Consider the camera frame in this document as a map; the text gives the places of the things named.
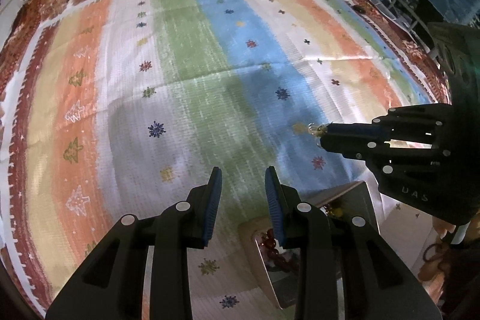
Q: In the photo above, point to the striped colourful mat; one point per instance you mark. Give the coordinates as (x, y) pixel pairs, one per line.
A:
(187, 61)

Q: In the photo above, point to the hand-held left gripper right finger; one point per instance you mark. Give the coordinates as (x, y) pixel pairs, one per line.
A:
(273, 207)

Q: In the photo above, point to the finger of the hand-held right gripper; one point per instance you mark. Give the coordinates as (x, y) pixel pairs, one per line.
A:
(345, 146)
(356, 130)

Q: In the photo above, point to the silver metal tin box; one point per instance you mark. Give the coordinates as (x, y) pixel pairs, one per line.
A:
(356, 200)

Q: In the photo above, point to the small dark object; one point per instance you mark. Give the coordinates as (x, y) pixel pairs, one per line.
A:
(359, 9)

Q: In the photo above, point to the person's right hand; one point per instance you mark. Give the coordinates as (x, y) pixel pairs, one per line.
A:
(435, 263)

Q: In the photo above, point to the dark box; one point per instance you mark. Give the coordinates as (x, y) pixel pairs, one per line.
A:
(430, 9)

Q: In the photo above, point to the white metal rack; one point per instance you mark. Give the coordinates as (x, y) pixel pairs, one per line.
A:
(390, 1)

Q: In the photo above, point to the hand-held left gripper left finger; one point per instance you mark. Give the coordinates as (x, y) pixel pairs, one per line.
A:
(212, 207)

